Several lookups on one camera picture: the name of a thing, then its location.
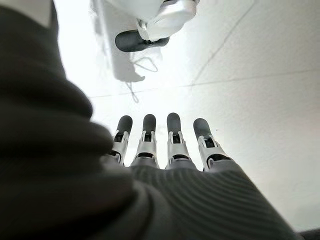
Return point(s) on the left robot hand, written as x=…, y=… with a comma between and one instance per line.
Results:
x=62, y=187

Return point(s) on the white robot left leg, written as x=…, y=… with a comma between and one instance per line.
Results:
x=162, y=15

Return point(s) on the black robot left foot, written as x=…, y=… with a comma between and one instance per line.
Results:
x=130, y=41

